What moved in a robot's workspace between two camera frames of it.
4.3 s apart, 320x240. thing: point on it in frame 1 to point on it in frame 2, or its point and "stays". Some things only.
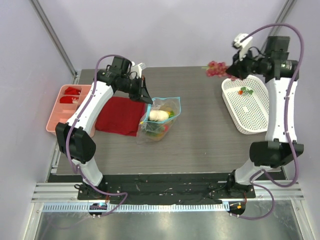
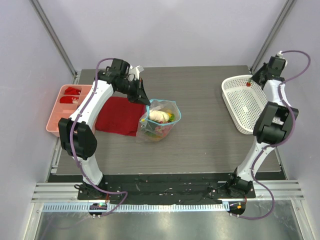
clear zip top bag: (159, 119) stays
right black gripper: (236, 67) to (258, 78)
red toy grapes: (214, 69) to (163, 130)
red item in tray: (72, 91) stays
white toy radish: (158, 115) stays
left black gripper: (142, 94) stays
